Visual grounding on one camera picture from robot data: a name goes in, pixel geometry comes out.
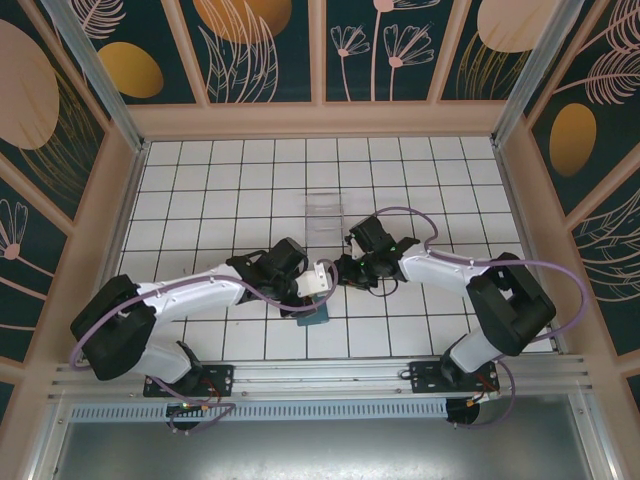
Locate grey metal sheet panel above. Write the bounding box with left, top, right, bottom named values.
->
left=29, top=392, right=621, bottom=480

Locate aluminium mounting rail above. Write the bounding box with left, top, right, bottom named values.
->
left=47, top=353, right=599, bottom=401

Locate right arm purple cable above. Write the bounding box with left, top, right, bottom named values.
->
left=374, top=205, right=590, bottom=431

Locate blue card holder wallet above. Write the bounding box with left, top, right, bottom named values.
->
left=296, top=305, right=330, bottom=329

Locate clear acrylic card stand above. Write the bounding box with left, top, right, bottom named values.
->
left=303, top=192, right=347, bottom=246

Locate aluminium corner post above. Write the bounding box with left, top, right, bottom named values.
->
left=491, top=0, right=601, bottom=149
left=42, top=0, right=151, bottom=154

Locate slotted grey cable duct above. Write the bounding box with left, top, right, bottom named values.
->
left=69, top=398, right=449, bottom=422

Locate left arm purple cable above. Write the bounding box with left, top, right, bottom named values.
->
left=69, top=259, right=337, bottom=437

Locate red orange wire bundle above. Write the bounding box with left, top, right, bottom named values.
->
left=469, top=377, right=502, bottom=404
left=197, top=379, right=224, bottom=416

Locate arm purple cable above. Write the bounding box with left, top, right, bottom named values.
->
left=69, top=259, right=337, bottom=437
left=374, top=205, right=590, bottom=431

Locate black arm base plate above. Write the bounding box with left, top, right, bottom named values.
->
left=143, top=363, right=236, bottom=399
left=408, top=359, right=501, bottom=394

